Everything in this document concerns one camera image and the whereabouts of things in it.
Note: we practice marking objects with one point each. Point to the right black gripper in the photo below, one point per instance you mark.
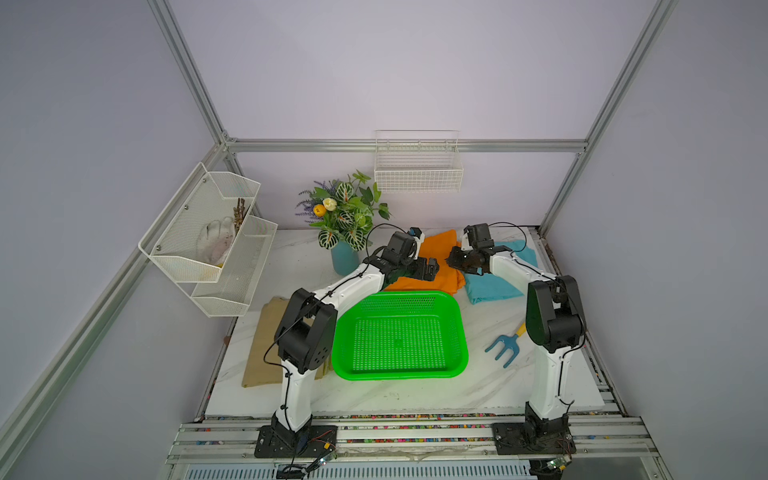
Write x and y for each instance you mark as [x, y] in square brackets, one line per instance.
[454, 263]

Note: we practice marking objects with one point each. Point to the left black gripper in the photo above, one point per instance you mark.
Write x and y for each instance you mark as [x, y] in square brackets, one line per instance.
[430, 269]

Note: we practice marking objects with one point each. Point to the orange pants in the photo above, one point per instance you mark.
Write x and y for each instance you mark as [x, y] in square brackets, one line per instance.
[447, 280]

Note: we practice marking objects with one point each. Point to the teal pants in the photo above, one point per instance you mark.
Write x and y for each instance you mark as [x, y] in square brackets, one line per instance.
[488, 288]

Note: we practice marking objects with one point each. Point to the green plastic basket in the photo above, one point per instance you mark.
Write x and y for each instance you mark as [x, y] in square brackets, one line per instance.
[401, 335]

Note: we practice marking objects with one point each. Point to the tan pants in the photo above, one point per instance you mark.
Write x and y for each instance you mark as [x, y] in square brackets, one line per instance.
[260, 370]

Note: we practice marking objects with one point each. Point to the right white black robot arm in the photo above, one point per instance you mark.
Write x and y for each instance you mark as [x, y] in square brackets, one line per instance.
[554, 322]

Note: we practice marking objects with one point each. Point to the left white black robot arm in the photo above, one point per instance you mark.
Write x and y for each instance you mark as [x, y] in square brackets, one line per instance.
[304, 337]

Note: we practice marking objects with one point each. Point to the teal yellow garden fork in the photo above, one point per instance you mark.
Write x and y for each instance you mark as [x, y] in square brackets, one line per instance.
[509, 344]

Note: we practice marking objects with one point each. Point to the artificial plant in teal vase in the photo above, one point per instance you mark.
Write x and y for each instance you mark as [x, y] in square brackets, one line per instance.
[343, 212]

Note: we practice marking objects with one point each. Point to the white mesh two-tier shelf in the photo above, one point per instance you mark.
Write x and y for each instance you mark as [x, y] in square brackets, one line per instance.
[211, 243]

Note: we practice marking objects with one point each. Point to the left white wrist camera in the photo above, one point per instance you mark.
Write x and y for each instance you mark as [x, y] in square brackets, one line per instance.
[417, 234]

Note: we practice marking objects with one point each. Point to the white wire wall basket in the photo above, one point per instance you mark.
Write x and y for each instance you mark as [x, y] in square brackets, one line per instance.
[418, 161]

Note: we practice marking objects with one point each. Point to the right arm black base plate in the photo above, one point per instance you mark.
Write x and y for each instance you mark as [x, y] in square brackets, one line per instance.
[526, 439]

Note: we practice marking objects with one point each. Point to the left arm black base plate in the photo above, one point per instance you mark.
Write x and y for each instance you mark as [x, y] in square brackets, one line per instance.
[276, 442]

